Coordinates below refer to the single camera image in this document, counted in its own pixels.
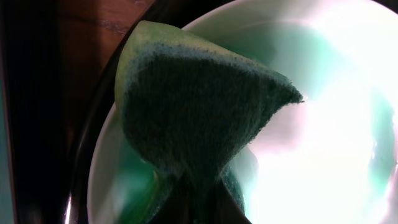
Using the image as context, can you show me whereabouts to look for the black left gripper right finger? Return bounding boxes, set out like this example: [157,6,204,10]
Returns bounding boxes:
[214,181,251,224]

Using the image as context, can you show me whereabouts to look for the green scrubbing sponge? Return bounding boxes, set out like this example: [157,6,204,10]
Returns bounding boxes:
[114,21,303,216]

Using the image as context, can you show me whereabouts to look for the round black serving tray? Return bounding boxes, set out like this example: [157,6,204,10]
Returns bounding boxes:
[60,0,230,223]

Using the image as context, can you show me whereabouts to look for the mint green plate with stain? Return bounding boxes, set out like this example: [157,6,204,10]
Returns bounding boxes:
[87,0,397,223]

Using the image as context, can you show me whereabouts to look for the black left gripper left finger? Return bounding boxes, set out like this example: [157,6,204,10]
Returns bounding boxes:
[149,177,192,224]

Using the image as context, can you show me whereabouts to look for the dark green rectangular tray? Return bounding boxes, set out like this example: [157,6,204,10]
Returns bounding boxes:
[1,0,64,223]

